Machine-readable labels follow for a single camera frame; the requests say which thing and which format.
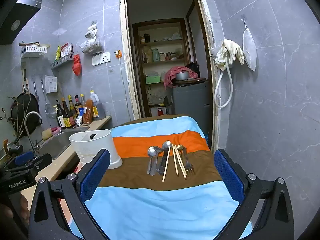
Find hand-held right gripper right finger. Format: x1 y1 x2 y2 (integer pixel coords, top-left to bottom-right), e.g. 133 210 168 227
214 149 295 240

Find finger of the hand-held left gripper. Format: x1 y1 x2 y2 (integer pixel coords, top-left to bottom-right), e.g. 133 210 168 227
14 151 34 167
6 154 53 178

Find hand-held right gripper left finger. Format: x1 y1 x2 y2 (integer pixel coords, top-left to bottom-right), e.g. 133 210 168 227
28 149 112 240

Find white plastic utensil holder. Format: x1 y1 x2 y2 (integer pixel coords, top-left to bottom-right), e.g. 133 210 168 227
68 129 123 170

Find wooden chopstick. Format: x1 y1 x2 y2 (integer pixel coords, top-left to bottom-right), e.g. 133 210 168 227
172 144 178 176
176 145 187 179
162 144 172 182
174 145 185 179

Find small steel spoon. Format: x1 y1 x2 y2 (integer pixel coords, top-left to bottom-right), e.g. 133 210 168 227
146 146 158 176

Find large steel spoon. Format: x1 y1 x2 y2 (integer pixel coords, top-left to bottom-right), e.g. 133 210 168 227
156 141 173 175

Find person's left hand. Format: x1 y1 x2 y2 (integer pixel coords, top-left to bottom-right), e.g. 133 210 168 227
0 194 32 228

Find chrome faucet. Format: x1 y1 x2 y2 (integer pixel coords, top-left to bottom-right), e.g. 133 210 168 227
24 111 43 153

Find steel sink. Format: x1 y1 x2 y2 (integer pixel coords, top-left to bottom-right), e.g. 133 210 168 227
32 127 90 160

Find steel fork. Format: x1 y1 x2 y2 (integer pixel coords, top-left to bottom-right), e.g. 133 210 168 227
183 148 196 176

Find black wok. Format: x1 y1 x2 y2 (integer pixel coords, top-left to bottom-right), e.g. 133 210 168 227
10 92 40 138

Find dark bottle with pump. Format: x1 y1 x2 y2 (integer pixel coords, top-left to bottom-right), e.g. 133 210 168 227
55 99 65 128

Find blue white packet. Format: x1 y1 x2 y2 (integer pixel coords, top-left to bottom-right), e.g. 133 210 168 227
76 107 85 127

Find striped blue orange brown cloth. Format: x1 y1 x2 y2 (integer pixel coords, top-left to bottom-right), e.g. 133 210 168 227
67 115 253 240

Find dark bottle yellow cap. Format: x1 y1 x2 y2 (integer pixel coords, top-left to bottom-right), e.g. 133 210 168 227
68 95 78 120

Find large oil jug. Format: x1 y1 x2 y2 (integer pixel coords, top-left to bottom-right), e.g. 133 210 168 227
89 90 106 120

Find dark metal utensil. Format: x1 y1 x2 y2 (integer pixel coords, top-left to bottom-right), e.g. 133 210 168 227
156 152 168 176

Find hanging metal ladle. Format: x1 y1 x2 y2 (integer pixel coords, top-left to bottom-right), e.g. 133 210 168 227
32 78 40 100

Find wooden cutting board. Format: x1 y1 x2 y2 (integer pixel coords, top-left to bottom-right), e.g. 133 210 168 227
21 62 30 93

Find grey cabinet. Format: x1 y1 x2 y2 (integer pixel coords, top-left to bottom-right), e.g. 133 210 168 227
166 80 213 117

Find red plastic bag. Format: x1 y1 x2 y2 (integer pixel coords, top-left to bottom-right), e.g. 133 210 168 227
72 54 82 77

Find white basket shelf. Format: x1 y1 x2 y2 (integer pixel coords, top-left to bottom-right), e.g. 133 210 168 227
20 44 48 58

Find wooden rolling pin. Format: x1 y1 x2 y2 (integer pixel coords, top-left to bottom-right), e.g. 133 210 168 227
19 42 50 47

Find black bag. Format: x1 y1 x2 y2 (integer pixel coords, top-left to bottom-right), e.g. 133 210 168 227
185 62 200 77

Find red white packet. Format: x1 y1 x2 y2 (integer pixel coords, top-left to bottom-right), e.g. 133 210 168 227
60 42 73 57

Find red cloth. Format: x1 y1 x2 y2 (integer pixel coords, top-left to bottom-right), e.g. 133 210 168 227
164 66 198 89

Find cream rubber gloves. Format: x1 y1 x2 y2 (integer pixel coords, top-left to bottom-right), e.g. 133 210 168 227
215 39 245 71

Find clear plastic bag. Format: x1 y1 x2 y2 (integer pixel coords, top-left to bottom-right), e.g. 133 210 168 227
80 21 103 55

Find white mesh bag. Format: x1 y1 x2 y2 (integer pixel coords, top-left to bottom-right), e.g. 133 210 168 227
242 19 257 72

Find black range hood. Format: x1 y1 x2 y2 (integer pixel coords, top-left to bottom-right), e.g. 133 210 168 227
0 1 42 46

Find wooden shelf unit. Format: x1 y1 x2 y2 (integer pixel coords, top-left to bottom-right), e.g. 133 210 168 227
132 18 190 118

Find wire skimmer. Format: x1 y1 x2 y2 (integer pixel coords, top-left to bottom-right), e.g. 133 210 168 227
41 79 57 118

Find white wall box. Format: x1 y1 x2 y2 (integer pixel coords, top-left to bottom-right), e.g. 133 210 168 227
45 75 58 95

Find grey wall rack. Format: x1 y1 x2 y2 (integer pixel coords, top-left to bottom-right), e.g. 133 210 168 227
51 52 75 70

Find white wall socket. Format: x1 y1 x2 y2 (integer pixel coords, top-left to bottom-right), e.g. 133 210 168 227
92 52 111 66

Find cream door frame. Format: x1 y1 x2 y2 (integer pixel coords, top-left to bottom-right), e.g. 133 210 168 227
119 0 222 150

